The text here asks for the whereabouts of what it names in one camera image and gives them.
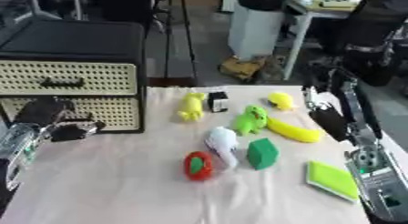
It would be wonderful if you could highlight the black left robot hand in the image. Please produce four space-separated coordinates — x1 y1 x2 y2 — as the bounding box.
14 97 107 143

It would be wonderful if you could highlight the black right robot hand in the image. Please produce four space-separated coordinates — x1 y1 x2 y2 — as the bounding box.
301 66 386 147

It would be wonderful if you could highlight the yellow toy banana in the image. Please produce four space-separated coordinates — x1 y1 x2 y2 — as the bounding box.
264 116 327 144

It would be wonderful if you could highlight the yellow toy duck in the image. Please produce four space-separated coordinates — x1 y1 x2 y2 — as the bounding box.
266 91 299 111

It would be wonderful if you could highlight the flat green sponge pad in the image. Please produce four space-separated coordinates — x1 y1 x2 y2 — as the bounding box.
304 160 362 204

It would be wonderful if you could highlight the green block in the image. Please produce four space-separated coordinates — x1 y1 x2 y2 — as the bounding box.
245 137 281 171

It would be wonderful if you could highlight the black cabinet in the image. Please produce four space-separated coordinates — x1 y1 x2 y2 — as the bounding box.
0 19 148 135

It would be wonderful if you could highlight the green toy frog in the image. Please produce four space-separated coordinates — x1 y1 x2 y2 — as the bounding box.
232 104 270 137

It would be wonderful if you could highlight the white desk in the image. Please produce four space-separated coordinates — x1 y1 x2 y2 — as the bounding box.
280 0 369 82

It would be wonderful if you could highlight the black chair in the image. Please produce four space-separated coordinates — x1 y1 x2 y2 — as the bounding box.
317 0 408 87

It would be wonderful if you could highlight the brown bag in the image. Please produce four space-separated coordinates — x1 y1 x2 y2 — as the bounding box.
218 55 268 82

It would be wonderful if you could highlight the white soft toy elephant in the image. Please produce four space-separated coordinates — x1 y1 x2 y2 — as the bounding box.
204 126 241 171

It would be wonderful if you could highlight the black and white cube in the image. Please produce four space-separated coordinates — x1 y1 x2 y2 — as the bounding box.
205 91 231 114

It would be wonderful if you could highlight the yellow soft toy animal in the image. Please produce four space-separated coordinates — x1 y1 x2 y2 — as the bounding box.
177 92 209 123

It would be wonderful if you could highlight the red toy strawberry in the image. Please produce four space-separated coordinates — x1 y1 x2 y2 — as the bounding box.
181 150 216 182

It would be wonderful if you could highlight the black tripod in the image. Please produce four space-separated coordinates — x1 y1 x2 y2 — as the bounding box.
159 0 201 87

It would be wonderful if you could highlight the black drawer handle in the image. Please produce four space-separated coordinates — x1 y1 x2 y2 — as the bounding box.
39 76 88 88

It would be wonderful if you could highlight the pale pierced drawer with handle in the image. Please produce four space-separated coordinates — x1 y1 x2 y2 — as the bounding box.
0 59 139 97

